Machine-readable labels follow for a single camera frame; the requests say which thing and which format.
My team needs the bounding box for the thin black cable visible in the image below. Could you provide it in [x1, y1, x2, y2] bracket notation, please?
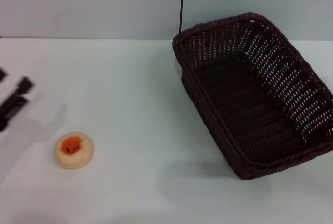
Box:
[178, 0, 186, 35]

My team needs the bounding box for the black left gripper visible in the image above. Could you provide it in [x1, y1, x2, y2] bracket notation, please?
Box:
[0, 67, 36, 132]

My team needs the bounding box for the dark brown wicker basket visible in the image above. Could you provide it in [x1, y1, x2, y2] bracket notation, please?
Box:
[172, 12, 333, 181]

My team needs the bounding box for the round bun with orange centre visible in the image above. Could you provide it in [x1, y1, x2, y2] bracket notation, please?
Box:
[54, 131, 95, 170]

